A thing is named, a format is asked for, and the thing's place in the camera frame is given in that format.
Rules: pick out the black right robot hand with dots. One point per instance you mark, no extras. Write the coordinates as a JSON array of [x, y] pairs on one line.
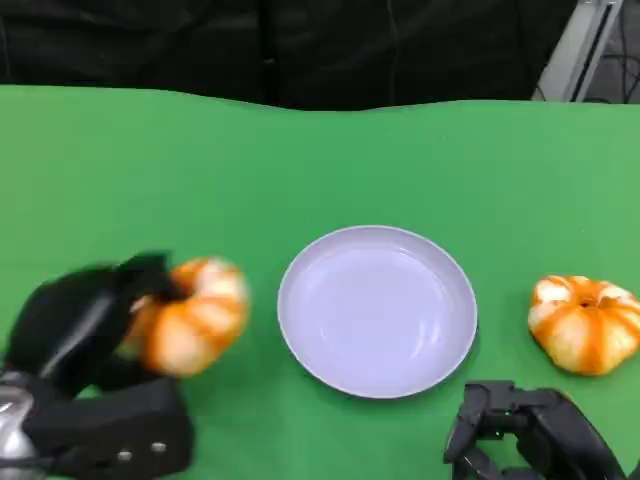
[[545, 435]]

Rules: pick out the aluminium frame post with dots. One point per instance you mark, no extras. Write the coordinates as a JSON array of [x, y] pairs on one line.
[[580, 55]]

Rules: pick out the green table cloth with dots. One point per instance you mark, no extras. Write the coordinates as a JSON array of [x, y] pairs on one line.
[[200, 175]]

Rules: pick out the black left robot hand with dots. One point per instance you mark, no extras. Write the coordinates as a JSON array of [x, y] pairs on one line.
[[75, 320]]

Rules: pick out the black cloth backdrop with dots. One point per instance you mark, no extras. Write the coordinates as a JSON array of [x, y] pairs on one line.
[[200, 45]]

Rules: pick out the lilac plate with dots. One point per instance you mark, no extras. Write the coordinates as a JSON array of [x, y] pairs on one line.
[[377, 310]]

